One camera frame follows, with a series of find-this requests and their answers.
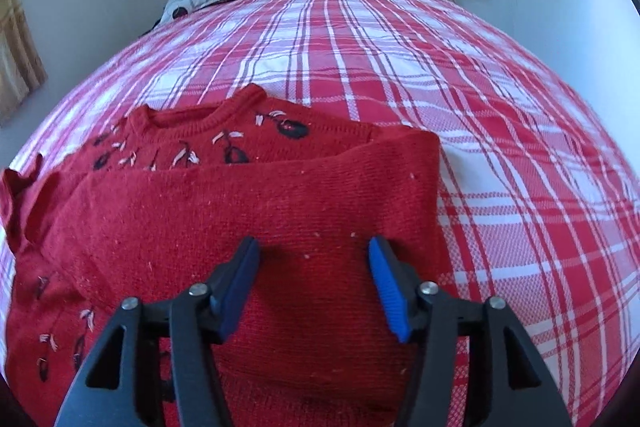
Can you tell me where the red embroidered knit sweater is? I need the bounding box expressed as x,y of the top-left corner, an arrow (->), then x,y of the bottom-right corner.
1,86 -> 439,426

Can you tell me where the beige curtain at left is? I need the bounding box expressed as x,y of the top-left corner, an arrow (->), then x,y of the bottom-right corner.
0,0 -> 48,124

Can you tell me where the red plaid bed sheet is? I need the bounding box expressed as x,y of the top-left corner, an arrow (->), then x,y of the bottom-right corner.
9,0 -> 639,426

